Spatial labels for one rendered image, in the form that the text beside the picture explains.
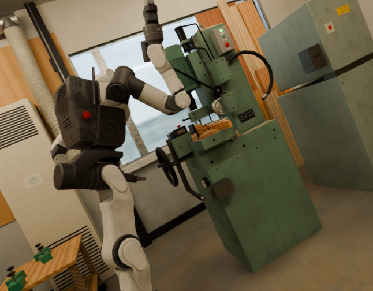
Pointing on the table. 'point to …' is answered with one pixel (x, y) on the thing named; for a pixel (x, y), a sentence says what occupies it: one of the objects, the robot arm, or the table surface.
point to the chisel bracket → (198, 114)
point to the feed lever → (205, 84)
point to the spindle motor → (177, 55)
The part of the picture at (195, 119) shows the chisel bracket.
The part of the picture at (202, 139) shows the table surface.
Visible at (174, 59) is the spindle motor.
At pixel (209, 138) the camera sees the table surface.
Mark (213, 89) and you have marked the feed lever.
